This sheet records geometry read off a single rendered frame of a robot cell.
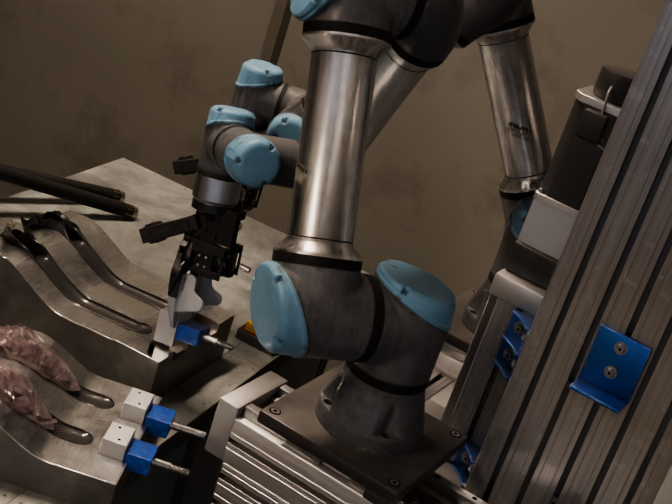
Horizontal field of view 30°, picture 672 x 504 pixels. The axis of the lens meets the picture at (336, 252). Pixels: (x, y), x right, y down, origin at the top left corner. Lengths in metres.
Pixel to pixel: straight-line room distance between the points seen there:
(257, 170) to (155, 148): 2.52
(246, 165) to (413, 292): 0.39
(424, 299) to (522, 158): 0.62
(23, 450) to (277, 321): 0.45
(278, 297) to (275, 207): 2.59
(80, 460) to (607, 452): 0.73
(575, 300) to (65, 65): 3.13
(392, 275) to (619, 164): 0.32
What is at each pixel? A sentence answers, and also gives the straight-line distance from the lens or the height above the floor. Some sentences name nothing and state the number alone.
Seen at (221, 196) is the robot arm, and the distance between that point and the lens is 1.98.
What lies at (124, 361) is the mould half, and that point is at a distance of 2.07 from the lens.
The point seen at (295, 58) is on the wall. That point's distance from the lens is 4.01.
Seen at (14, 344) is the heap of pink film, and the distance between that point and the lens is 1.94.
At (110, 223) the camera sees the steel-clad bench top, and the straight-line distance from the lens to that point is 2.68.
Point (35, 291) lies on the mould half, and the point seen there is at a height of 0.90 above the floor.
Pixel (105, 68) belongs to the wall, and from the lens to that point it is 4.47.
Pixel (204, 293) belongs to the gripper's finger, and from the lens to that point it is 2.09.
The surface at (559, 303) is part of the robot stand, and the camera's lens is 1.71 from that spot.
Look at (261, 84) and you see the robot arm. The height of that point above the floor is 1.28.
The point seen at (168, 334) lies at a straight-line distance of 2.06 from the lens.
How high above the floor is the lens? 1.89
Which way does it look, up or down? 22 degrees down
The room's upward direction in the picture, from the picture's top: 18 degrees clockwise
